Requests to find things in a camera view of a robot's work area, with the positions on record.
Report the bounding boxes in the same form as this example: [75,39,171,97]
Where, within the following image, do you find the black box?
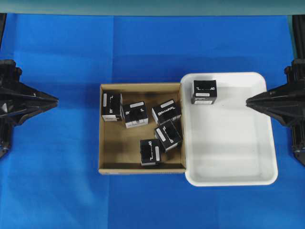
[191,80,217,105]
[140,139,162,166]
[101,92,123,122]
[152,99,181,125]
[154,120,183,152]
[122,101,148,129]

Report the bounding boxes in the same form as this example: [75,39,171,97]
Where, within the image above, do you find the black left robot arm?
[0,58,59,157]

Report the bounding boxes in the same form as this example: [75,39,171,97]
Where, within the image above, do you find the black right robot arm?
[246,15,305,165]

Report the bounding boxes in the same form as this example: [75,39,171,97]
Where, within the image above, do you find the brown cardboard box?
[99,83,186,174]

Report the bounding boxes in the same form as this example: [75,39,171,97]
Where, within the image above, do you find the black box in tray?
[191,80,217,105]

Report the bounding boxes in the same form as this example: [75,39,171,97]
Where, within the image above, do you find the white plastic tray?
[180,72,278,187]

